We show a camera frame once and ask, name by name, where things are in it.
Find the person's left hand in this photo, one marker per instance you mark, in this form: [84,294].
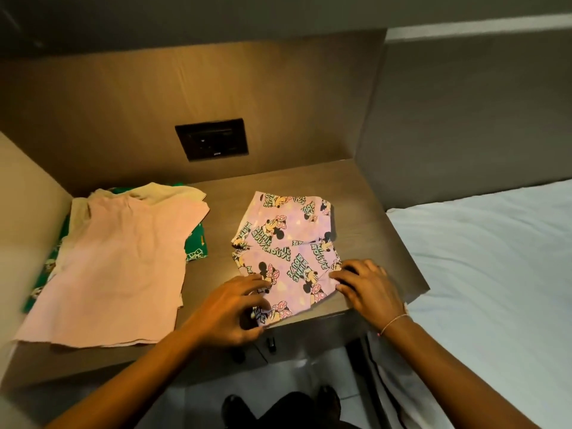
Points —
[223,314]

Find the person's right hand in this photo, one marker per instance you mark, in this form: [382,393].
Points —
[373,292]

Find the person's right thumb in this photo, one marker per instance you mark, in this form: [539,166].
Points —
[347,292]

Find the person's left thumb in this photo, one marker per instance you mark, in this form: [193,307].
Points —
[257,325]

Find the pink cartoon print shorts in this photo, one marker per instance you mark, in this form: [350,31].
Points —
[286,236]

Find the person's right forearm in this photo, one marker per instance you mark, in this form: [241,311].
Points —
[447,375]

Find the person's left forearm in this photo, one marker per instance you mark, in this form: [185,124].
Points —
[129,382]

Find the person's black left shoe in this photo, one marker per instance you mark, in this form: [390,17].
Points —
[234,413]

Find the person's black shoe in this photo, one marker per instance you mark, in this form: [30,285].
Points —
[234,413]
[328,404]

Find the person's black trousers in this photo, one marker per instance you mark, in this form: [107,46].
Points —
[292,411]

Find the green printed garment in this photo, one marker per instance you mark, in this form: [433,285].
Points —
[195,247]

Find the person's black right shoe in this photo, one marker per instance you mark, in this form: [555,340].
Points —
[328,404]

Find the white bed sheet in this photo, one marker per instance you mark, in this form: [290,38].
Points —
[491,272]

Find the plain pink shirt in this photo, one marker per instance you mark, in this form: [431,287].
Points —
[120,272]

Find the beige garment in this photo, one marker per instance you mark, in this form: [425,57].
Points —
[167,192]

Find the grey upholstered headboard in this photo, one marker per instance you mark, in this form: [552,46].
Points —
[469,116]

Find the black wall socket panel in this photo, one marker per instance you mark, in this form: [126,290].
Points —
[212,139]

